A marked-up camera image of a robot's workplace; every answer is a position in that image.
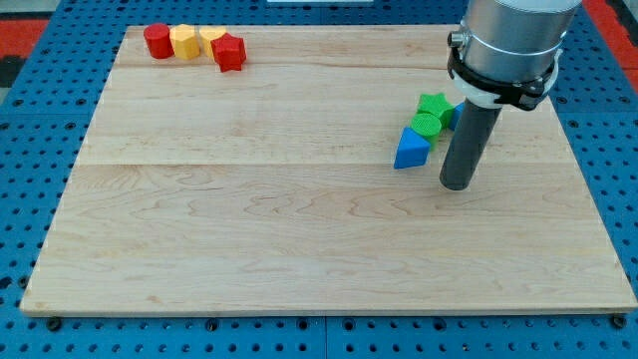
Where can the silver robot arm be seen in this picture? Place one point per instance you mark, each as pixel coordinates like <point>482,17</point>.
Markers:
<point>514,40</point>

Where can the wooden board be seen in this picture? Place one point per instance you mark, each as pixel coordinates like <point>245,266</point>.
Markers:
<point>271,191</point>

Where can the blue triangle block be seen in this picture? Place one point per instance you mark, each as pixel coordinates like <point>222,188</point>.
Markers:
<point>412,150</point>

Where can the green cylinder block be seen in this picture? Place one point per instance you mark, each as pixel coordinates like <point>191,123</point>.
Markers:
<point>428,126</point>

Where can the green star block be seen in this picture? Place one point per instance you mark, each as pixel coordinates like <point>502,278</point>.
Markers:
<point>436,105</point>

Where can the blue block behind rod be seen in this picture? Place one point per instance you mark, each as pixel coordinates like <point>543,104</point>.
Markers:
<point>456,115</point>

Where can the red star block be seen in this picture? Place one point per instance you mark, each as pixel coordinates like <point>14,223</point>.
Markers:
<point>228,52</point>

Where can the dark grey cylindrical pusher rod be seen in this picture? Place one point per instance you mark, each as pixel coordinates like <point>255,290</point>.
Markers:
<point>473,130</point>

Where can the yellow heart block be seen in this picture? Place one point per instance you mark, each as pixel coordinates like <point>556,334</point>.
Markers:
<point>207,34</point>

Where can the yellow hexagon block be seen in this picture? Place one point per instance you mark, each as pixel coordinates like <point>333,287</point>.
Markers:
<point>184,41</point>

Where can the red cylinder block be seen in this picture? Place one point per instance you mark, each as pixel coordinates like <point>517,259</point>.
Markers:
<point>157,37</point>

